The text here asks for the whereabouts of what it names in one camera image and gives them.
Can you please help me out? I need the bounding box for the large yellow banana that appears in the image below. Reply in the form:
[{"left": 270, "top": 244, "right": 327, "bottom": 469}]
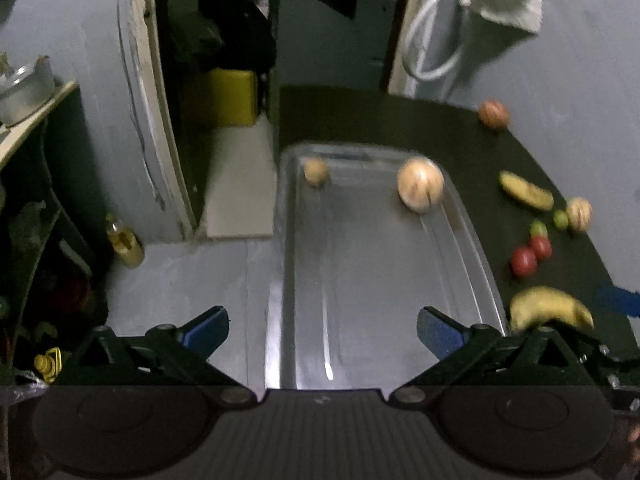
[{"left": 509, "top": 286, "right": 595, "bottom": 333}]

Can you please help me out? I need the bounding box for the large striped pale melon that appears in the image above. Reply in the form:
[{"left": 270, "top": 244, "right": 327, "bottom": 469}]
[{"left": 397, "top": 157, "right": 445, "bottom": 213}]

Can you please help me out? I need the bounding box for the small brown round fruit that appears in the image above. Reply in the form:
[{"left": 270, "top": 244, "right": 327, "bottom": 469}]
[{"left": 303, "top": 158, "right": 330, "bottom": 189}]

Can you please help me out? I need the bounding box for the metal pot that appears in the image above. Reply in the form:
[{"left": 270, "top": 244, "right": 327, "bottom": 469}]
[{"left": 0, "top": 56, "right": 56, "bottom": 127}]

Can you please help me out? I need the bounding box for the white cable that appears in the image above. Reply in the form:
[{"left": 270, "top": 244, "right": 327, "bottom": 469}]
[{"left": 401, "top": 0, "right": 483, "bottom": 81}]

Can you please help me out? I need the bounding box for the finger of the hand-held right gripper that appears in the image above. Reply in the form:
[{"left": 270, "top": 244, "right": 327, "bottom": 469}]
[{"left": 596, "top": 284, "right": 640, "bottom": 319}]

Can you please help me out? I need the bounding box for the yellow oil bottle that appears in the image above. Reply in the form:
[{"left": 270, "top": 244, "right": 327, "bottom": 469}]
[{"left": 105, "top": 214, "right": 146, "bottom": 269}]

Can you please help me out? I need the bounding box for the reddish brown round fruit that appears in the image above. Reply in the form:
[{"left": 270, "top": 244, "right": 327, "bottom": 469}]
[{"left": 478, "top": 100, "right": 511, "bottom": 131}]

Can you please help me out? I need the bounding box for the wooden shelf board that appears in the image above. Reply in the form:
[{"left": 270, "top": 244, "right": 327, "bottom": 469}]
[{"left": 0, "top": 80, "right": 81, "bottom": 171}]

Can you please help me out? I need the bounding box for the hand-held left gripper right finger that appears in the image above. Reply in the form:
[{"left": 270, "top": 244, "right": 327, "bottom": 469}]
[{"left": 390, "top": 306, "right": 623, "bottom": 406}]

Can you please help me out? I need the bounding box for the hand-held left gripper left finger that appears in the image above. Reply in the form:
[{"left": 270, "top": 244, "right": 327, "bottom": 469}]
[{"left": 55, "top": 305, "right": 258, "bottom": 406}]

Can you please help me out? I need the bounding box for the yellow plastic object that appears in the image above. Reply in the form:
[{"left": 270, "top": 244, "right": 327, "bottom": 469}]
[{"left": 33, "top": 347, "right": 68, "bottom": 385}]

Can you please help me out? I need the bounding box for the metal tray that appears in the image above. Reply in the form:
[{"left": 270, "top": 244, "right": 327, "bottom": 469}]
[{"left": 264, "top": 142, "right": 510, "bottom": 391}]

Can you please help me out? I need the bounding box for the small spotted banana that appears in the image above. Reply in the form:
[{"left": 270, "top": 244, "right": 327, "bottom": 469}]
[{"left": 499, "top": 170, "right": 555, "bottom": 212}]

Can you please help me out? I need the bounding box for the yellow jerry can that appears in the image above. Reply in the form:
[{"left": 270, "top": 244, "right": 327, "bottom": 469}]
[{"left": 204, "top": 68, "right": 257, "bottom": 127}]

